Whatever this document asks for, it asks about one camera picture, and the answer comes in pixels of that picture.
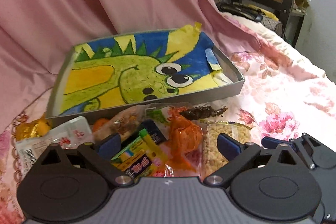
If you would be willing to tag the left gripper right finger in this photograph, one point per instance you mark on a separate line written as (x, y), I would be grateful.
(240, 158)

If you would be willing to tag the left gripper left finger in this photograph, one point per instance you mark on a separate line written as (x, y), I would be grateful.
(97, 157)

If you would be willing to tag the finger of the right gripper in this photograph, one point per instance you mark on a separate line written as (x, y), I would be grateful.
(272, 143)
(318, 154)

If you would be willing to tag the puffed rice cracker packet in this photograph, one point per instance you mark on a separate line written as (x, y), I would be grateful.
(212, 159)

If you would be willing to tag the small orange fruit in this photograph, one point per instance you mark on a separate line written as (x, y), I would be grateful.
(99, 123)

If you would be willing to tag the white jelly snack packet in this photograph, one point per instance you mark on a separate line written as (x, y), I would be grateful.
(68, 135)

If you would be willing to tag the brown nut snack packet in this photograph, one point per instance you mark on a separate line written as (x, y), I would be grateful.
(124, 124)

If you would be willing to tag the green yellow snack stick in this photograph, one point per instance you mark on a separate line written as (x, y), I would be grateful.
(141, 158)

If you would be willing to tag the orange snack packet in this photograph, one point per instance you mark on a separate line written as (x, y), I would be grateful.
(185, 145)

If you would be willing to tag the dark blue snack packet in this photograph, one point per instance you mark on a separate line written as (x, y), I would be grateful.
(152, 130)

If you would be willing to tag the dark seaweed snack packet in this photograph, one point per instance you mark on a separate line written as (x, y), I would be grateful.
(202, 112)

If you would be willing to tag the gold candy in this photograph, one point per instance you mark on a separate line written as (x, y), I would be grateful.
(35, 129)

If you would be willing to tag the dinosaur drawing paper liner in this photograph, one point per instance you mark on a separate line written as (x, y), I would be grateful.
(133, 68)

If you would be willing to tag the grey cardboard tray box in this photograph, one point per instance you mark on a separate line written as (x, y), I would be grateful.
(205, 96)

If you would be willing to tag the black handbag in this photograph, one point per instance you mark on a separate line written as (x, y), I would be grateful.
(242, 11)

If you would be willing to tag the large pink satin curtain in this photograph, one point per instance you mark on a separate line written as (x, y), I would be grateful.
(36, 35)

